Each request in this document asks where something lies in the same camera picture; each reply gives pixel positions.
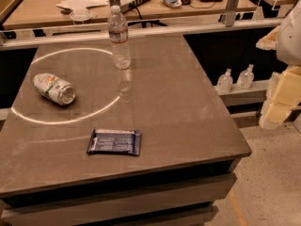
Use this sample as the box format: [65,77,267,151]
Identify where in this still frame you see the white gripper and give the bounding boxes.
[256,26,301,129]

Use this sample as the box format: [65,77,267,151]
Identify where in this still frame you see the metal frame post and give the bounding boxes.
[224,0,239,27]

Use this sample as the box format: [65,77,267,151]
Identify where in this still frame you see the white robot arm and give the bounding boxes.
[256,1,301,129]

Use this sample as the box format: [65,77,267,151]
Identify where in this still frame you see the clear round lid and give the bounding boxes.
[70,8,92,22]

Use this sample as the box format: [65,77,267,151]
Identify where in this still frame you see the white paper sheets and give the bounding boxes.
[56,0,108,9]

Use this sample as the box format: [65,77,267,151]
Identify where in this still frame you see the blue white packet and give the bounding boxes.
[162,0,182,8]

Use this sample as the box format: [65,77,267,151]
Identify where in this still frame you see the dark blue snack wrapper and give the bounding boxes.
[87,128,141,156]

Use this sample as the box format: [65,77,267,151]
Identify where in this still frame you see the small grey metal bracket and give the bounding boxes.
[109,0,120,6]

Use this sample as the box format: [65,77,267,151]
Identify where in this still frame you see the grey power strip box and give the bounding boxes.
[120,0,150,13]

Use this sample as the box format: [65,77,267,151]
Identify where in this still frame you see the clear plastic water bottle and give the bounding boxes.
[107,5,131,70]

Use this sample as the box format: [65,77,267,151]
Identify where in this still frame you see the white soda can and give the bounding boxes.
[33,73,76,105]

